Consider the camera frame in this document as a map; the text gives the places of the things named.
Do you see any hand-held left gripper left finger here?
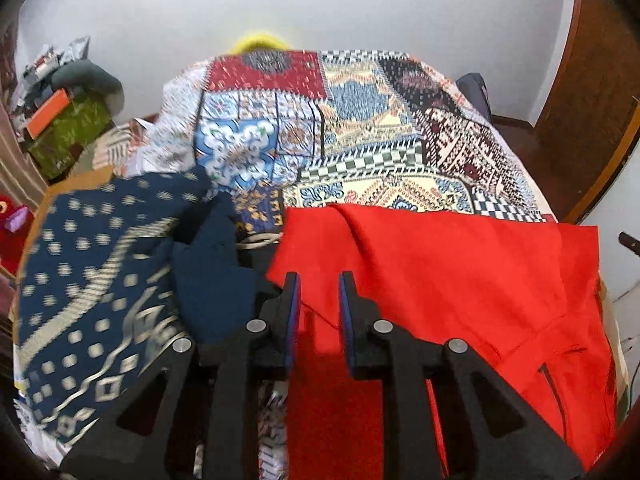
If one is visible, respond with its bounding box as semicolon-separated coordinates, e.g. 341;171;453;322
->
60;271;302;480

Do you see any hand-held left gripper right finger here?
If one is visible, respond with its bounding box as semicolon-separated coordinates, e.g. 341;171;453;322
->
338;270;586;480

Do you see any red zip jacket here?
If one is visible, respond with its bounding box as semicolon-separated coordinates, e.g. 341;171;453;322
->
265;202;618;480

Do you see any dark blue plain cloth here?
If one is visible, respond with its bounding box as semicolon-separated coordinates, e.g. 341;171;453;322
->
170;192;273;346

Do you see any patchwork patterned bed blanket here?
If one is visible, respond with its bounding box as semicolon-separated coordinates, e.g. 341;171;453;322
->
127;49;558;480

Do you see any navy patterned cloth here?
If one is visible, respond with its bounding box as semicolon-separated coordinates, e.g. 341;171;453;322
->
15;167;211;446

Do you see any green patterned bag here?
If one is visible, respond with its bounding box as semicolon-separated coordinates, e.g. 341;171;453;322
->
27;97;113;181

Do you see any red plush toy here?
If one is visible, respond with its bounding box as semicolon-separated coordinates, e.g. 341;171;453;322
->
0;195;36;273

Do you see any grey bag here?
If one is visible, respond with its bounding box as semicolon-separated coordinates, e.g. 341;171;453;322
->
50;59;125;111

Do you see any orange box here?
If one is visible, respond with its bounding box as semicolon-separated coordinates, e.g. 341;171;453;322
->
25;89;71;140

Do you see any pile of clutter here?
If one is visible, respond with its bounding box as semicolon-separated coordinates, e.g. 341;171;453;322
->
15;35;93;111

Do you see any brown wooden door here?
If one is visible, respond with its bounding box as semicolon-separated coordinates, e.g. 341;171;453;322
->
530;0;640;161

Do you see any yellow ring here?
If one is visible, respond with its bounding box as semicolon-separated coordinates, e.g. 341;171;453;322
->
231;32;291;56

